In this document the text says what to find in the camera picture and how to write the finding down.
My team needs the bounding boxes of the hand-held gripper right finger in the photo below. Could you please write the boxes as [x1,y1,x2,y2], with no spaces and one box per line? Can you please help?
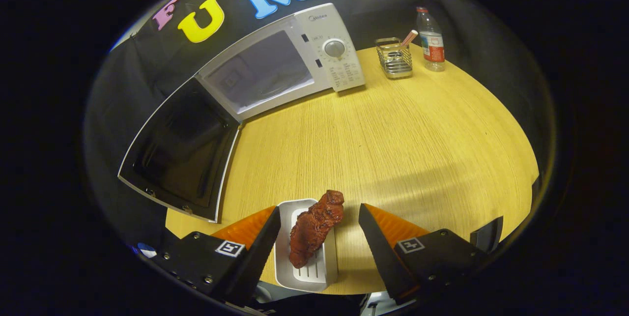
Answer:
[358,203,492,304]

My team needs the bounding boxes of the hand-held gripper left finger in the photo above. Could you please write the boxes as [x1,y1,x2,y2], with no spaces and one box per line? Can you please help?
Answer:
[147,205,281,306]

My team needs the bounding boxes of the brown grilled meat piece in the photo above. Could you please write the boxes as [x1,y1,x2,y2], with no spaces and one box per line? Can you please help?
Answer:
[288,189,345,269]

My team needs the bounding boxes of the white toaster oven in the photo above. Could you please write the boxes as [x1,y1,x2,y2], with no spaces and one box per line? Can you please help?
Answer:
[117,2,367,223]

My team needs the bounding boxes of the small white ribbed tray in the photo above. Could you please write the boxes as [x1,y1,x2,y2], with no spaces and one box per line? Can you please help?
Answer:
[273,199,339,292]

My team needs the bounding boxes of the clear plastic water bottle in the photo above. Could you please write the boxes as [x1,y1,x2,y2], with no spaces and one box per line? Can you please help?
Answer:
[416,6,446,72]

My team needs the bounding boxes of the metal wire basket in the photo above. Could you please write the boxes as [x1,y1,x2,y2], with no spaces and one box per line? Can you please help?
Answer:
[375,37,414,80]

